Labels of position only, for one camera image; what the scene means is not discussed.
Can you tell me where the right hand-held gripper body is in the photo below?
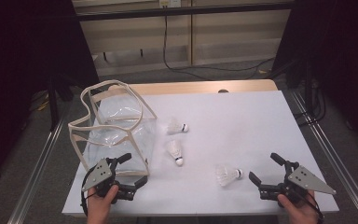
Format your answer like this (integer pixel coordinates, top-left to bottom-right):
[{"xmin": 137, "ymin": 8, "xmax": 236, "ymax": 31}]
[{"xmin": 258, "ymin": 161, "xmax": 337, "ymax": 208}]

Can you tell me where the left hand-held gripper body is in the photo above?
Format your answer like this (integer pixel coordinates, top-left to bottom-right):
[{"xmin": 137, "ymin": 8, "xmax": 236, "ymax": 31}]
[{"xmin": 81, "ymin": 157, "xmax": 137, "ymax": 205}]

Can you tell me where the clear bag with beige trim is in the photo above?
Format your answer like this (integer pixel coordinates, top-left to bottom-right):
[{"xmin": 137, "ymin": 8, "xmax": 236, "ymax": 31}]
[{"xmin": 67, "ymin": 79, "xmax": 158, "ymax": 177}]

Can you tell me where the white shuttlecock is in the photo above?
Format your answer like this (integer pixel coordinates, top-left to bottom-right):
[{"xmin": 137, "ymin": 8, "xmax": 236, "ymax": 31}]
[
  {"xmin": 214, "ymin": 163, "xmax": 244, "ymax": 188},
  {"xmin": 165, "ymin": 117, "xmax": 189, "ymax": 136},
  {"xmin": 166, "ymin": 139, "xmax": 185, "ymax": 167}
]

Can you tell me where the person's left hand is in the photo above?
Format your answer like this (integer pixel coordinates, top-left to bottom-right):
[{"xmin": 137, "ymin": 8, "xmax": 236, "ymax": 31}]
[{"xmin": 87, "ymin": 185, "xmax": 119, "ymax": 224}]

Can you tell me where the person's right hand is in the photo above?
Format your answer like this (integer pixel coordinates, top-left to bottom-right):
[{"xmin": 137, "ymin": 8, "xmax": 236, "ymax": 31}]
[{"xmin": 277, "ymin": 189, "xmax": 320, "ymax": 224}]

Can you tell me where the white table mat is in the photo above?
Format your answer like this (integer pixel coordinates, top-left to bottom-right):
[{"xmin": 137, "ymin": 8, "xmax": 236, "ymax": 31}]
[{"xmin": 62, "ymin": 90, "xmax": 340, "ymax": 217}]

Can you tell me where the black metal stand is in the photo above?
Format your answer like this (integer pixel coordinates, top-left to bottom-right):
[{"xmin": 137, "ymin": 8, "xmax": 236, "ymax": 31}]
[{"xmin": 48, "ymin": 74, "xmax": 74, "ymax": 132}]

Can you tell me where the dark curtain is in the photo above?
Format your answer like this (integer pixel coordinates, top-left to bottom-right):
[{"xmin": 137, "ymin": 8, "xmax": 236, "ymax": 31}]
[
  {"xmin": 0, "ymin": 0, "xmax": 101, "ymax": 188},
  {"xmin": 271, "ymin": 0, "xmax": 358, "ymax": 153}
]

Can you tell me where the light wooden cabinet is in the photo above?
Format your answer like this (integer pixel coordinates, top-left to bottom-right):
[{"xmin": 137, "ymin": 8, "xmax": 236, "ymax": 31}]
[{"xmin": 73, "ymin": 0, "xmax": 293, "ymax": 77}]

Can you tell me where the black horizontal bar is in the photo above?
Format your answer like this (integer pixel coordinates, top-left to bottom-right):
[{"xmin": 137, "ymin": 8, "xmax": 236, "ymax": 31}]
[{"xmin": 76, "ymin": 2, "xmax": 295, "ymax": 22}]

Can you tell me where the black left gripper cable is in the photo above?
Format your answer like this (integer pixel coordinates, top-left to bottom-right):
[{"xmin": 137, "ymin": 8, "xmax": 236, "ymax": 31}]
[{"xmin": 80, "ymin": 166, "xmax": 98, "ymax": 217}]

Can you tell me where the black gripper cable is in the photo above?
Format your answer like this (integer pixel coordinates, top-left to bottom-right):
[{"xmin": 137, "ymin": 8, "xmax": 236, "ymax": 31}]
[
  {"xmin": 302, "ymin": 189, "xmax": 325, "ymax": 224},
  {"xmin": 80, "ymin": 166, "xmax": 98, "ymax": 217}
]

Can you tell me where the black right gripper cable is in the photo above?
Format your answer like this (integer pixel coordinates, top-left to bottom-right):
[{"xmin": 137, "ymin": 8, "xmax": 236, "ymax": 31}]
[{"xmin": 302, "ymin": 189, "xmax": 325, "ymax": 224}]

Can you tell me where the aluminium rail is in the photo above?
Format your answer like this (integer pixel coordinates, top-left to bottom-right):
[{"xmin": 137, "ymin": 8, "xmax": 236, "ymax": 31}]
[
  {"xmin": 7, "ymin": 115, "xmax": 66, "ymax": 224},
  {"xmin": 290, "ymin": 90, "xmax": 358, "ymax": 224}
]

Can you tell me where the bundle of black cables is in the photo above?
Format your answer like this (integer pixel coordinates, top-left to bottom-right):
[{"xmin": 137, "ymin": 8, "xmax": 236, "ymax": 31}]
[{"xmin": 293, "ymin": 88, "xmax": 328, "ymax": 127}]

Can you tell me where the yellow cable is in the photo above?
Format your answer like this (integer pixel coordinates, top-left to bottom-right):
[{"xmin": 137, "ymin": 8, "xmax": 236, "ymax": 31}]
[{"xmin": 27, "ymin": 92, "xmax": 52, "ymax": 113}]

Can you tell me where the black floor cable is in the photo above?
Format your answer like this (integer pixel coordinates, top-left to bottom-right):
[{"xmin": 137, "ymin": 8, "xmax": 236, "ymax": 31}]
[{"xmin": 162, "ymin": 13, "xmax": 276, "ymax": 81}]

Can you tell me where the white wall outlet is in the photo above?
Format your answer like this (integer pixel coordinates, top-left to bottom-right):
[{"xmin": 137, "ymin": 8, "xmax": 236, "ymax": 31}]
[{"xmin": 158, "ymin": 0, "xmax": 182, "ymax": 8}]

